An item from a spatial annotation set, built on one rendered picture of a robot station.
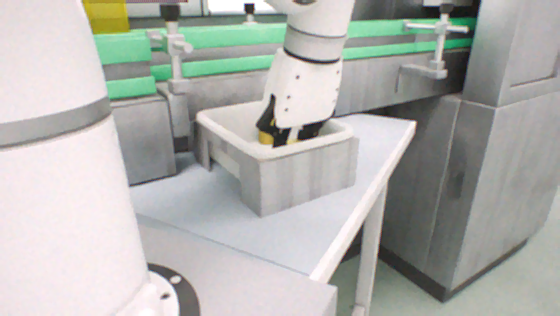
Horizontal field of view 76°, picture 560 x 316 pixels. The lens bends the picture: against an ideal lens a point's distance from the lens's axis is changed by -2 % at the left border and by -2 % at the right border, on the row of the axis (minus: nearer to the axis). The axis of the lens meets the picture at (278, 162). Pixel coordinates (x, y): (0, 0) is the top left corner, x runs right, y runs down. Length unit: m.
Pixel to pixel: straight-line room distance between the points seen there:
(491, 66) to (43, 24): 1.06
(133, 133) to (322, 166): 0.28
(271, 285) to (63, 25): 0.23
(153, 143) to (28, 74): 0.40
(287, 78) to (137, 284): 0.30
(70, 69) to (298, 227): 0.34
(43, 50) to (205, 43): 0.52
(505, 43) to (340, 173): 0.70
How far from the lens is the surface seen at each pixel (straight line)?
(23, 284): 0.23
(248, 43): 0.74
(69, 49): 0.20
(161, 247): 0.37
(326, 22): 0.44
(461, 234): 1.31
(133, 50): 0.56
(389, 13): 1.30
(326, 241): 0.44
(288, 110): 0.47
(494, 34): 1.14
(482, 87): 1.15
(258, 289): 0.31
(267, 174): 0.45
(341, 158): 0.53
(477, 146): 1.19
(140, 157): 0.58
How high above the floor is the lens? 1.01
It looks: 24 degrees down
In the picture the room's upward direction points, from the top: straight up
